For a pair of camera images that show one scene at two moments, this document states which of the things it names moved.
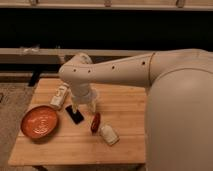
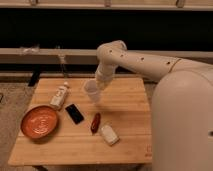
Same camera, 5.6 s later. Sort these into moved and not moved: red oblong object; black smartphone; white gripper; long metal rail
Moved: white gripper
Not moved: long metal rail; black smartphone; red oblong object
